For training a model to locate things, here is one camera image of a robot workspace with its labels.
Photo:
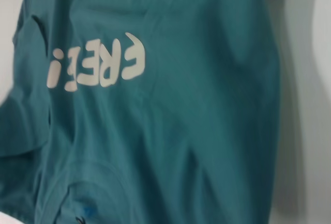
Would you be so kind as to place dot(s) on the teal blue printed t-shirt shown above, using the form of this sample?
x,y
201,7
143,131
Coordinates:
x,y
181,105

